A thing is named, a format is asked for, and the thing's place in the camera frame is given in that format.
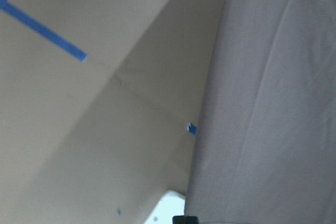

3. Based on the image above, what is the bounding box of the dark brown t-shirt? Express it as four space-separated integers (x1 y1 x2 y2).
184 0 335 223

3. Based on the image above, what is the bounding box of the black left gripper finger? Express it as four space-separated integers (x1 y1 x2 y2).
172 216 199 224

